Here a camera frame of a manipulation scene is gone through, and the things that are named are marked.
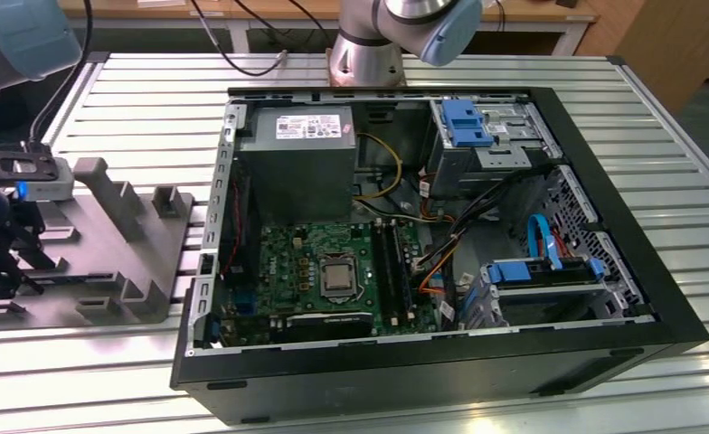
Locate dark RAM stick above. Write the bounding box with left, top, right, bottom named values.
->
left=390, top=220, right=421, bottom=320

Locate grey parts rack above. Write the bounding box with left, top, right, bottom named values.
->
left=0, top=156, right=197, bottom=335

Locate green motherboard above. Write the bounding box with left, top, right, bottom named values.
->
left=211, top=219, right=446, bottom=347

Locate grey power supply unit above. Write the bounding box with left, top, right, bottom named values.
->
left=233, top=104, right=357, bottom=227

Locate silver CPU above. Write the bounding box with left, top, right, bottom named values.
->
left=321, top=263, right=359, bottom=293

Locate black graphics card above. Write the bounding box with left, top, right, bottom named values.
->
left=267, top=309, right=374, bottom=344

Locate black open PC case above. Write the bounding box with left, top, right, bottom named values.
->
left=169, top=85, right=709, bottom=426

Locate blue drive latch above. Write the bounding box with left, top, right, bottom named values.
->
left=441, top=98, right=493, bottom=148

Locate silver drive cage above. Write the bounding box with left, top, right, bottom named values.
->
left=429, top=95, right=565, bottom=195

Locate hard disk in blue carrier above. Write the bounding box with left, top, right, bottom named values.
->
left=483, top=256, right=606, bottom=288

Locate silver disk bay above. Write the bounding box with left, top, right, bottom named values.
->
left=462, top=266, right=657, bottom=329

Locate wooden cabinet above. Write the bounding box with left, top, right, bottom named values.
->
left=570, top=0, right=709, bottom=115

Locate silver wrist camera blue light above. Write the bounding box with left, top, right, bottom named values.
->
left=0, top=143, right=77, bottom=203

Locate black camera cable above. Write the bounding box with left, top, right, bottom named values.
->
left=25, top=0, right=97, bottom=150

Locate black cable silver plug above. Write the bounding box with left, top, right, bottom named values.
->
left=187, top=0, right=289, bottom=77

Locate yellow wire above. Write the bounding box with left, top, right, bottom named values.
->
left=351, top=132, right=403, bottom=200

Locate blue flat data wire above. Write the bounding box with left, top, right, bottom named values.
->
left=526, top=214, right=566, bottom=271

